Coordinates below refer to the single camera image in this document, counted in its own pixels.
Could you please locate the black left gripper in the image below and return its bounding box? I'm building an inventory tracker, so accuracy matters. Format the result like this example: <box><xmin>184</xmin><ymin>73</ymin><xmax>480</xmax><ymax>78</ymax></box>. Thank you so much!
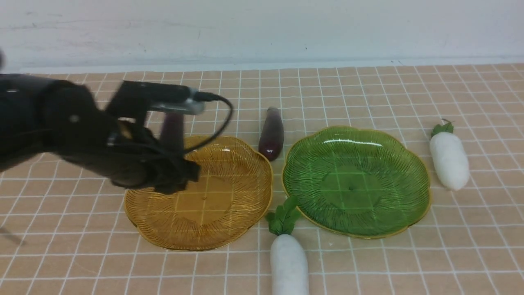
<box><xmin>61</xmin><ymin>120</ymin><xmax>201</xmax><ymax>195</ymax></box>

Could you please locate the purple eggplant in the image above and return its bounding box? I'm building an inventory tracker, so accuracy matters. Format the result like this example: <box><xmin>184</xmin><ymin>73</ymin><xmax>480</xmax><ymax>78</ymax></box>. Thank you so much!
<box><xmin>159</xmin><ymin>113</ymin><xmax>185</xmax><ymax>154</ymax></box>
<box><xmin>258</xmin><ymin>107</ymin><xmax>284</xmax><ymax>162</ymax></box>

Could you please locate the white radish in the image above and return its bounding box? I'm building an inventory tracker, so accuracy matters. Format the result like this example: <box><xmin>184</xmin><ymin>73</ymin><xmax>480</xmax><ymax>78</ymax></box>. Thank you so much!
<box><xmin>265</xmin><ymin>197</ymin><xmax>309</xmax><ymax>295</ymax></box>
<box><xmin>430</xmin><ymin>118</ymin><xmax>470</xmax><ymax>191</ymax></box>

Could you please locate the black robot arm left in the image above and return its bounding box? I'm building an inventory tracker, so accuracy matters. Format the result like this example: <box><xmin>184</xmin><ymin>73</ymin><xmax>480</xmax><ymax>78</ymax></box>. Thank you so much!
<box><xmin>0</xmin><ymin>74</ymin><xmax>200</xmax><ymax>194</ymax></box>

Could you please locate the amber glass plate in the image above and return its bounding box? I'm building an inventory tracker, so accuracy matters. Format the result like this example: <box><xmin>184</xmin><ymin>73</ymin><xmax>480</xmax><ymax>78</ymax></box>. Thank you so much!
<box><xmin>124</xmin><ymin>136</ymin><xmax>273</xmax><ymax>251</ymax></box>

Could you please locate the green glass plate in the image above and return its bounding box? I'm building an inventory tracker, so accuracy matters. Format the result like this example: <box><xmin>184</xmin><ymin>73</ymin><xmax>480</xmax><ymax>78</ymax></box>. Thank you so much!
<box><xmin>281</xmin><ymin>125</ymin><xmax>432</xmax><ymax>239</ymax></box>

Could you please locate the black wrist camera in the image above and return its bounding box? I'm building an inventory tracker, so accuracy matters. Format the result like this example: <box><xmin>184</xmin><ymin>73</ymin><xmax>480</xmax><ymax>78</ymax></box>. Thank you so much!
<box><xmin>105</xmin><ymin>80</ymin><xmax>205</xmax><ymax>125</ymax></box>

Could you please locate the black camera cable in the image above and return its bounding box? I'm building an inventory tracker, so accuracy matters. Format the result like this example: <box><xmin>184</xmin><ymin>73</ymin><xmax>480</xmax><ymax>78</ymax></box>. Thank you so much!
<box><xmin>182</xmin><ymin>93</ymin><xmax>234</xmax><ymax>155</ymax></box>

